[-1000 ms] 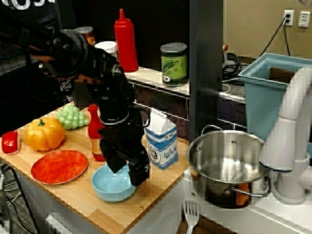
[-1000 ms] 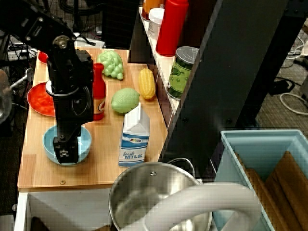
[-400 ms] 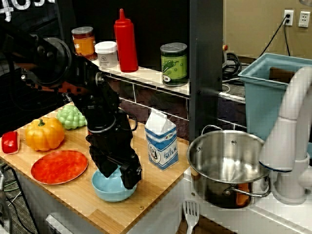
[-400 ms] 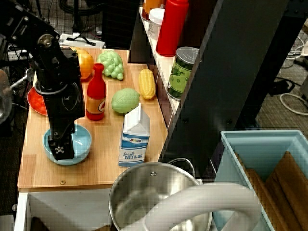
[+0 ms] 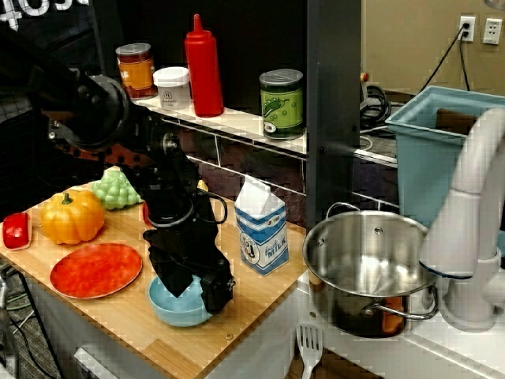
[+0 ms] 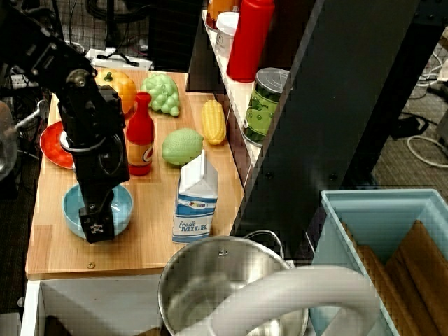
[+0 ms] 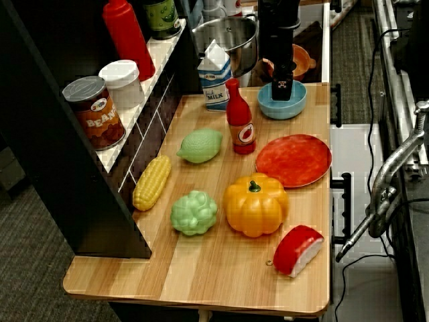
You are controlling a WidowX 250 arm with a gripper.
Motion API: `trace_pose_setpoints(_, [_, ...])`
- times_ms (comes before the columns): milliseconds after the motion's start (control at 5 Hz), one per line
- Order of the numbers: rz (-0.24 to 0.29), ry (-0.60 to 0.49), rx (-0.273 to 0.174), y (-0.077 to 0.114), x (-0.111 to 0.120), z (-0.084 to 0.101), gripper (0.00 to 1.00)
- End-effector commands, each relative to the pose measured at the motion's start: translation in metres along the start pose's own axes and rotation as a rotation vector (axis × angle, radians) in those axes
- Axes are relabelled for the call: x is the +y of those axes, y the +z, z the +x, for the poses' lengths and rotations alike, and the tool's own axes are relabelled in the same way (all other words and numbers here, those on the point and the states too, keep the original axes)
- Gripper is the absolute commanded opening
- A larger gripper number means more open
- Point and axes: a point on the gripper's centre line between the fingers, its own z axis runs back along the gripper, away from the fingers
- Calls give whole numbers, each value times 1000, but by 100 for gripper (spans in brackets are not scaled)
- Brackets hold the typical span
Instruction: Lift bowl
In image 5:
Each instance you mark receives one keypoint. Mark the white wall outlet with plugs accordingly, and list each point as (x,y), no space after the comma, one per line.
(467,27)

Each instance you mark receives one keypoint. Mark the red emergency stop button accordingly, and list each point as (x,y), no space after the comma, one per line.
(364,76)

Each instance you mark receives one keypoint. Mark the green pea can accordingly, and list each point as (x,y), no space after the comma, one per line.
(282,106)

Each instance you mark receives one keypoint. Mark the white lidded jar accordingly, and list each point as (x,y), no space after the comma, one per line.
(171,88)

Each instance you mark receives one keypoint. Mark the orange toy pumpkin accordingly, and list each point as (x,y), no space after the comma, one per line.
(73,221)

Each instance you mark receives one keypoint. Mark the green toy grapes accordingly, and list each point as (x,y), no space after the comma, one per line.
(112,193)

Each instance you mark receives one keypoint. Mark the red ketchup squeeze bottle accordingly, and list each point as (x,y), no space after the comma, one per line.
(205,67)

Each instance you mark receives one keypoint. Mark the dark grey post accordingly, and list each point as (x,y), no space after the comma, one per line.
(333,98)

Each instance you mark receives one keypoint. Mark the red yellow can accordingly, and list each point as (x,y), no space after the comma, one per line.
(145,215)

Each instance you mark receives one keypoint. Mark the white empty wall outlet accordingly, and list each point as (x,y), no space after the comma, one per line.
(492,31)

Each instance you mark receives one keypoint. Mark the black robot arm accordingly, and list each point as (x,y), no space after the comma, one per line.
(98,110)

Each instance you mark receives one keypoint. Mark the light blue plastic bin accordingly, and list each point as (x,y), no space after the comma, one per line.
(422,169)

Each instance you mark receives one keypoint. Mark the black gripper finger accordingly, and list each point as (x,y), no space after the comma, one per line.
(217,294)
(175,282)

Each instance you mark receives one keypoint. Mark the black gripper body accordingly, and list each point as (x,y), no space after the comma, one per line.
(189,248)

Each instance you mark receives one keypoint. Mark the red toy in pink tray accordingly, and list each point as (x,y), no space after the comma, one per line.
(16,231)

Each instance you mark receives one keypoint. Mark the orange label can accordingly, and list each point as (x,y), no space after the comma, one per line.
(136,73)

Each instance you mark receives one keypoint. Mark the white slotted spatula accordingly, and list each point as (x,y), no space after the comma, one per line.
(309,345)

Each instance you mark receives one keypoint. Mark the white toy faucet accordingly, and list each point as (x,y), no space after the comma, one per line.
(465,221)

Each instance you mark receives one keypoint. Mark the white toy sink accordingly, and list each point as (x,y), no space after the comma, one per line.
(394,355)

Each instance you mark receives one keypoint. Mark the blue white milk carton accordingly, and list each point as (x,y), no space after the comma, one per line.
(260,237)

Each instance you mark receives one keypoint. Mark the stainless steel pot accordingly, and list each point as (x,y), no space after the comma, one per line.
(367,268)

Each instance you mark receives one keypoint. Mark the orange red plate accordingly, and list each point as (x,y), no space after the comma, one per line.
(96,270)

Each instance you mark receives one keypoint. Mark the light blue bowl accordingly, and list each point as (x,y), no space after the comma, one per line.
(177,312)

